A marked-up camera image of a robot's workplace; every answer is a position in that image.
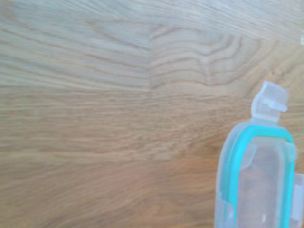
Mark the clear lid with teal seal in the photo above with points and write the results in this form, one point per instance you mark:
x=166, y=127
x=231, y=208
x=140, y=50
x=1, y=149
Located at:
x=256, y=171

